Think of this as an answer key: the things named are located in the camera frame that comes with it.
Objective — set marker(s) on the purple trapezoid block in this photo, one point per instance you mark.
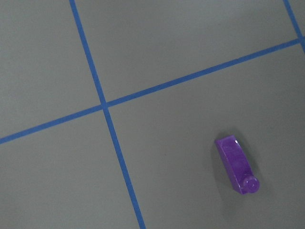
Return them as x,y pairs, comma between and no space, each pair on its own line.
236,165

